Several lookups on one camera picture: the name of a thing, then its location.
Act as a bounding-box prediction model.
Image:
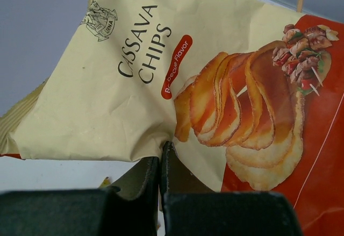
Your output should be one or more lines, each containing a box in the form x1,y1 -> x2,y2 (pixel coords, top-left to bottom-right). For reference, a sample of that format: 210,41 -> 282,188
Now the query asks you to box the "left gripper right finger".
160,141 -> 303,235

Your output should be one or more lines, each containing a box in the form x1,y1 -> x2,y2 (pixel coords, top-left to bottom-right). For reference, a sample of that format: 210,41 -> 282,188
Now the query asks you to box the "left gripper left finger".
1,157 -> 159,235

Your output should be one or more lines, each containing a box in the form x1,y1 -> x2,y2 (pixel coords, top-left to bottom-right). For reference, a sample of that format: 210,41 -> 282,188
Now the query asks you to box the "cassava chips bag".
1,0 -> 343,235

